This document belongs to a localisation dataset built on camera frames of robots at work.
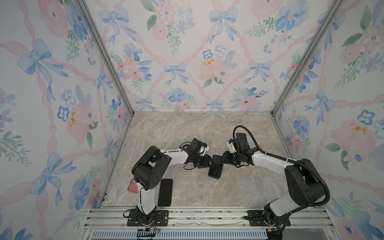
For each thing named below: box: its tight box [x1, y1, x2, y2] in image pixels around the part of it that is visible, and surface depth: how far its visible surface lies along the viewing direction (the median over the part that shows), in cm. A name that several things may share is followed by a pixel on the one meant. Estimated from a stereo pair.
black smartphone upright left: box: [158, 179, 173, 207], surface depth 83 cm
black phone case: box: [208, 154, 224, 179], surface depth 92 cm
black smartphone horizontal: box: [208, 155, 223, 179], surface depth 92 cm
